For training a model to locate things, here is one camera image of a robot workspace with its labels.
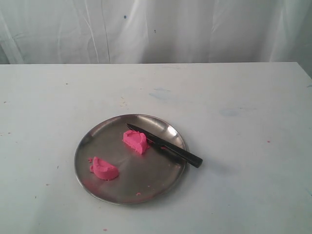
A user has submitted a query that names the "pink dough lump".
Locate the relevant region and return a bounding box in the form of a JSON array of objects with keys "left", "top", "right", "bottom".
[
  {"left": 88, "top": 156, "right": 119, "bottom": 181},
  {"left": 122, "top": 130, "right": 149, "bottom": 155}
]

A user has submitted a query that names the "black knife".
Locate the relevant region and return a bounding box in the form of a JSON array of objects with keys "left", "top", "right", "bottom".
[{"left": 126, "top": 123, "right": 203, "bottom": 168}]

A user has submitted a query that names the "round steel plate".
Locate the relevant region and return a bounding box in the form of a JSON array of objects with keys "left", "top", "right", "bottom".
[{"left": 74, "top": 114, "right": 187, "bottom": 205}]

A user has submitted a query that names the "white backdrop curtain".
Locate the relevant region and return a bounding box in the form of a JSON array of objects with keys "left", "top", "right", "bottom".
[{"left": 0, "top": 0, "right": 312, "bottom": 64}]

